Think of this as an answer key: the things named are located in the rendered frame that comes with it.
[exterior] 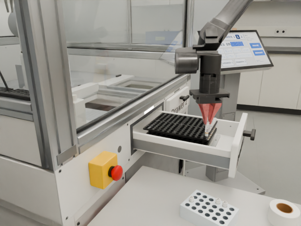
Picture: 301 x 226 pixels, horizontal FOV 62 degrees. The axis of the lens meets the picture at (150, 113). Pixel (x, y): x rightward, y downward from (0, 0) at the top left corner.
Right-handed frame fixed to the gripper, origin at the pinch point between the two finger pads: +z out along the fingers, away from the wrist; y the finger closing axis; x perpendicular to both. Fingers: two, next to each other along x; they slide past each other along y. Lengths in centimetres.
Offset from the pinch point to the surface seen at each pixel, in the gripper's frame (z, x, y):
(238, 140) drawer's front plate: 3.9, 6.1, -7.3
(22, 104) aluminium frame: -12.4, 17.0, 44.6
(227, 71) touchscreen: 0, -85, -40
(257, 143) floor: 95, -169, -115
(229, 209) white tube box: 17.5, 17.4, -1.2
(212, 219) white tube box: 17.1, 21.1, 4.4
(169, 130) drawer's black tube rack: 6.2, -9.1, 9.8
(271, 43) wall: -1, -323, -207
